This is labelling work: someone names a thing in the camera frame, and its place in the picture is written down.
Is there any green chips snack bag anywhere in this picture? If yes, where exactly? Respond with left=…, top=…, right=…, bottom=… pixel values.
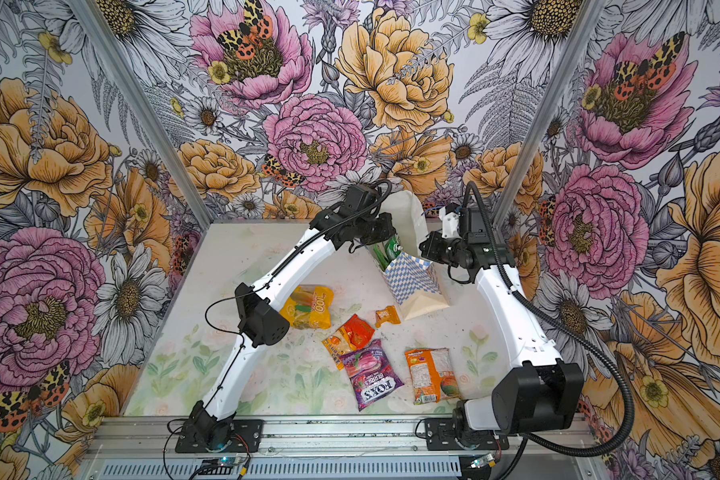
left=370, top=237, right=400, bottom=271

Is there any blue checkered paper bag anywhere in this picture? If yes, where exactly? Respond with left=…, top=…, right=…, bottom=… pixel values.
left=379, top=190, right=449, bottom=320

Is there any small orange candy packet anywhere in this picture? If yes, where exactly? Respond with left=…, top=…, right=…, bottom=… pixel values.
left=375, top=305, right=401, bottom=329

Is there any yellow snack bag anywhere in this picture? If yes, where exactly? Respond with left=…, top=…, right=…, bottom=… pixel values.
left=280, top=285, right=334, bottom=330

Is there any red snack packet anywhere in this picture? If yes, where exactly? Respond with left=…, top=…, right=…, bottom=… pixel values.
left=339, top=315, right=375, bottom=351

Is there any orange white snack bag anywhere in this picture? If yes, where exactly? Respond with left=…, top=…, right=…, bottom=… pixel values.
left=405, top=348, right=461, bottom=405

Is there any purple Fox's candy bag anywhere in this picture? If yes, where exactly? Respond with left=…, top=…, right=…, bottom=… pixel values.
left=340, top=339, right=404, bottom=411

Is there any green Fox's candy bag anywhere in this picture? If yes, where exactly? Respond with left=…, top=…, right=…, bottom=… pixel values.
left=383, top=234, right=403, bottom=262

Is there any orange yellow snack packet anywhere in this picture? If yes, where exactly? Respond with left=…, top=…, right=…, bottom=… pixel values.
left=322, top=332, right=353, bottom=370

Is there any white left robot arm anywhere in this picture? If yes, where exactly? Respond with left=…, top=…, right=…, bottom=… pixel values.
left=184, top=180, right=395, bottom=442

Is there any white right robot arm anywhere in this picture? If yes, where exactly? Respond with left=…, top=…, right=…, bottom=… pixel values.
left=419, top=203, right=584, bottom=434

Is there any black corrugated left cable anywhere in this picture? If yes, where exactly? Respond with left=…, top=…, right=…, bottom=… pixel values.
left=203, top=178, right=394, bottom=415

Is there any black corrugated cable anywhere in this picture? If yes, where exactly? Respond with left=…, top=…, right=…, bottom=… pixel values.
left=461, top=181, right=636, bottom=458
left=203, top=178, right=394, bottom=415

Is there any aluminium corner post left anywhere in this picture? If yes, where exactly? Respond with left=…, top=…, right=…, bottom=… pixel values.
left=70, top=1, right=213, bottom=230

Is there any aluminium corner post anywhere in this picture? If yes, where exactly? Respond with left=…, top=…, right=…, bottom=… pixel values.
left=492, top=1, right=609, bottom=231
left=70, top=1, right=213, bottom=230

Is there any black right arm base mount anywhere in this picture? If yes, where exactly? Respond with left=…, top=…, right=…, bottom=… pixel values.
left=414, top=401, right=509, bottom=451

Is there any white slotted cable duct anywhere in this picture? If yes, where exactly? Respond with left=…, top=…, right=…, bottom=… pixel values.
left=88, top=456, right=462, bottom=479

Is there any black corrugated right cable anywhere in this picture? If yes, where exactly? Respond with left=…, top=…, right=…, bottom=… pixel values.
left=461, top=181, right=636, bottom=458

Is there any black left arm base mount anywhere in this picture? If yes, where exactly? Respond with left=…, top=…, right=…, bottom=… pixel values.
left=175, top=400, right=264, bottom=454

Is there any aluminium corner post right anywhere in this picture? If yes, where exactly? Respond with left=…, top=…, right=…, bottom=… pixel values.
left=492, top=1, right=609, bottom=231

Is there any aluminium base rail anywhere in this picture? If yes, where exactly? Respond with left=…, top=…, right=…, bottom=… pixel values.
left=83, top=412, right=595, bottom=460

